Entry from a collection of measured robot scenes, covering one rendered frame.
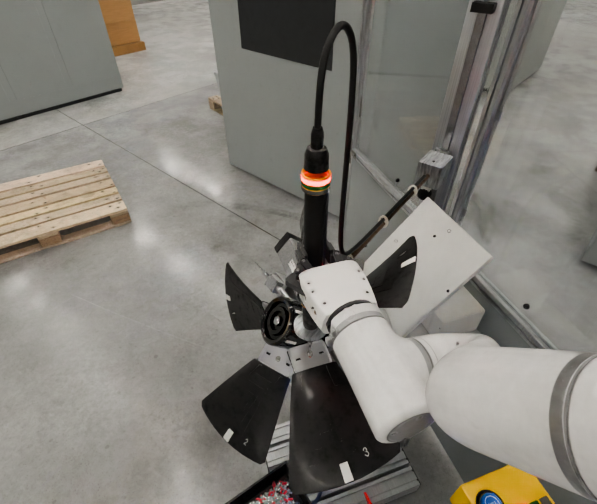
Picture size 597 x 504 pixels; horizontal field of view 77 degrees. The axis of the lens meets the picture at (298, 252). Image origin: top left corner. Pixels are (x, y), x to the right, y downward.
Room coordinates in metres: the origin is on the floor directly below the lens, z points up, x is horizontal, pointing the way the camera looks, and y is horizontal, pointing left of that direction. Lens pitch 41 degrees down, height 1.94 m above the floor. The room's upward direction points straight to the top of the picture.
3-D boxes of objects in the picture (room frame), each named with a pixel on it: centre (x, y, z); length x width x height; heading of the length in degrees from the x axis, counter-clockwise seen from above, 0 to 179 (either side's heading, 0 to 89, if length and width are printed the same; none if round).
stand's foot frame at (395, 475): (0.68, -0.17, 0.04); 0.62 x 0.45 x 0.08; 108
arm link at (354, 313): (0.33, -0.08, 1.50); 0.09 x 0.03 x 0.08; 108
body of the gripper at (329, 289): (0.39, -0.06, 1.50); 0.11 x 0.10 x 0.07; 18
